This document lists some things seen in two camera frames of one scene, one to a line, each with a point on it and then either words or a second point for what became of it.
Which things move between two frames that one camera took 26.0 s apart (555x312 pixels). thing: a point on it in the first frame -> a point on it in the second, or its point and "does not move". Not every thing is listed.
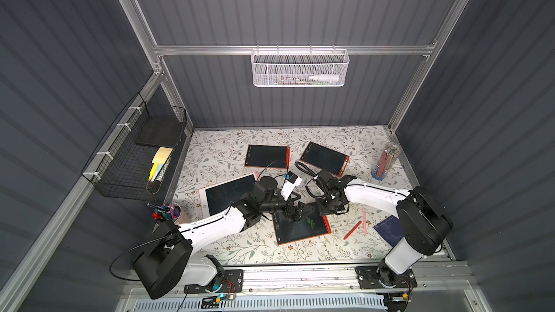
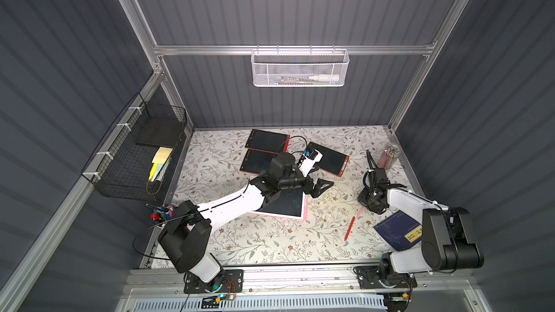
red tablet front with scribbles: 311,225 -> 256,161
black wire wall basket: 133,161 does not move
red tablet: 268,156 -> 267,141
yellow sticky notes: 158,161 does not move
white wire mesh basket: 299,68 does not move
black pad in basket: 160,132 does not move
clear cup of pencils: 386,162 does not move
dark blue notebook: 392,230 does not move
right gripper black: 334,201 -> 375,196
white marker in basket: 325,77 does not move
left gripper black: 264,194 -> 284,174
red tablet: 323,158 does not move
